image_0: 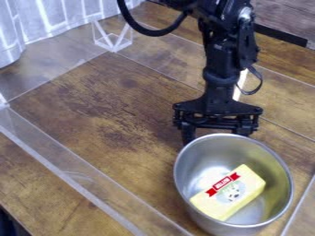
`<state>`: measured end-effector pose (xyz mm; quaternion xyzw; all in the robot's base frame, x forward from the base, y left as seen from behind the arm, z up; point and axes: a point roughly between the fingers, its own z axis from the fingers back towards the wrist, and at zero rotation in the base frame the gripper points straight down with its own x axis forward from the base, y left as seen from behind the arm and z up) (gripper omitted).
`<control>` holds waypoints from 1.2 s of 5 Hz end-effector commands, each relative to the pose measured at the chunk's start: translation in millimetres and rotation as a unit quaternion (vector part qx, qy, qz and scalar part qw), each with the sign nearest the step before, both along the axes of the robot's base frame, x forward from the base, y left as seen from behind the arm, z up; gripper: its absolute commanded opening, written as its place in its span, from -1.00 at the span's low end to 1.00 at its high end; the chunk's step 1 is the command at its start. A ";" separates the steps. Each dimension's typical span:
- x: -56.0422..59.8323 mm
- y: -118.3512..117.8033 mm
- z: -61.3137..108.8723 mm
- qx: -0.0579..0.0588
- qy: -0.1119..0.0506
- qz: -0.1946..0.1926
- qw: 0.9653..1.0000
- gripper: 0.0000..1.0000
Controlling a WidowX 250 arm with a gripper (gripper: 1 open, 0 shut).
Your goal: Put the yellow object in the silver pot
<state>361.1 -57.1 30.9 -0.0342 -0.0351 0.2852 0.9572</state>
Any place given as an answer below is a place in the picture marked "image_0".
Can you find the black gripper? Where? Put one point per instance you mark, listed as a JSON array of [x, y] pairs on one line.
[[215, 110]]

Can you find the yellow butter block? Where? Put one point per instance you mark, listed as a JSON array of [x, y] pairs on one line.
[[229, 194]]

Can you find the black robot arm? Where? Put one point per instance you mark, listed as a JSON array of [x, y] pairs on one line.
[[225, 25]]

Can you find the silver metal pot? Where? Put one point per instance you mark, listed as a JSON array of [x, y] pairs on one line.
[[205, 160]]

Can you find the clear acrylic barrier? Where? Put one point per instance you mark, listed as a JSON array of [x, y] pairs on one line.
[[104, 115]]

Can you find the white sheer curtain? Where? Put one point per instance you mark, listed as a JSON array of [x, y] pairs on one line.
[[33, 20]]

